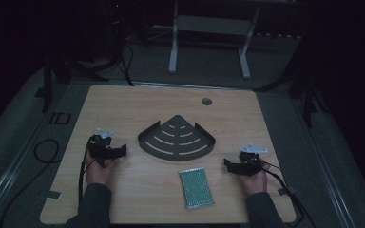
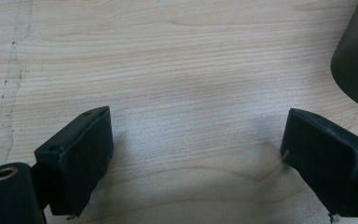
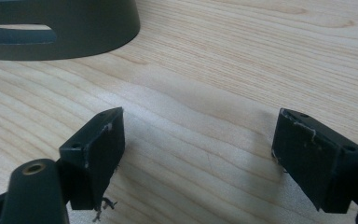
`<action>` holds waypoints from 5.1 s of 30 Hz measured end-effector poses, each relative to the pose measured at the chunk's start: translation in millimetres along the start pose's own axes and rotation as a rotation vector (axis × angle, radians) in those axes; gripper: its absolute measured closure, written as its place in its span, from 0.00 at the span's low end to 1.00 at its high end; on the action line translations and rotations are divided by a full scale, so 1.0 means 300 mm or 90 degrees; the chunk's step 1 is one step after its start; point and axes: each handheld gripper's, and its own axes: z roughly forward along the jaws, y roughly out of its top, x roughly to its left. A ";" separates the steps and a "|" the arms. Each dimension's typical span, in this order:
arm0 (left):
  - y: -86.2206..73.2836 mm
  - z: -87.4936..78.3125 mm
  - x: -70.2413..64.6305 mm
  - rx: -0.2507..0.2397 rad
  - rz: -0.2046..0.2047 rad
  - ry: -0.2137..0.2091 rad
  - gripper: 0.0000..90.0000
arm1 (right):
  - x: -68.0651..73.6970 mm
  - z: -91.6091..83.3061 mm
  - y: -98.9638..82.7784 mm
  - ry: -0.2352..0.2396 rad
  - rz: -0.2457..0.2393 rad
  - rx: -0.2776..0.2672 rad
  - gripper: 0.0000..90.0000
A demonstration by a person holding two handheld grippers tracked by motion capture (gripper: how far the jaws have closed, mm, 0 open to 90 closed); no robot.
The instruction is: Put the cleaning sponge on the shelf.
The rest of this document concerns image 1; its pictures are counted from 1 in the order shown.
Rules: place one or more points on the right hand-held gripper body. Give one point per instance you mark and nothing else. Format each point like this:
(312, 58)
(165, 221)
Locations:
(249, 162)

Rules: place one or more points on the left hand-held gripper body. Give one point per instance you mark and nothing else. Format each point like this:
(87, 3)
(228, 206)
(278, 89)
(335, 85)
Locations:
(100, 148)

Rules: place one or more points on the person's left hand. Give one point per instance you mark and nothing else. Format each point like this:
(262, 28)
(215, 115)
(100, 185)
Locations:
(100, 173)

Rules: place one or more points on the person's right hand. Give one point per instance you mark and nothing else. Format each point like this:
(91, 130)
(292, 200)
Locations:
(257, 183)

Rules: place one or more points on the green circuit board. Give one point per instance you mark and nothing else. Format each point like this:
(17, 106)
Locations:
(196, 188)

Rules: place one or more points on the grey tape piece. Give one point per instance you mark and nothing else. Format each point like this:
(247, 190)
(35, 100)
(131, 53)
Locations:
(285, 190)
(53, 195)

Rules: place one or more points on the dark metal corner shelf tray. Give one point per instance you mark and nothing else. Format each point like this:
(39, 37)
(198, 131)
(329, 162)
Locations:
(176, 139)

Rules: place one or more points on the grey round table grommet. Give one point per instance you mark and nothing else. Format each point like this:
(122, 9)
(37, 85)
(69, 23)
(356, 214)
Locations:
(206, 101)

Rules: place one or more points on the black tripod stand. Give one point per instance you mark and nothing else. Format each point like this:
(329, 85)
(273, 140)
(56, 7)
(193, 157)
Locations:
(76, 68)
(304, 95)

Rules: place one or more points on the white metal desk frame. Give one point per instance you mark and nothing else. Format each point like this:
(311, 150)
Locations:
(211, 25)

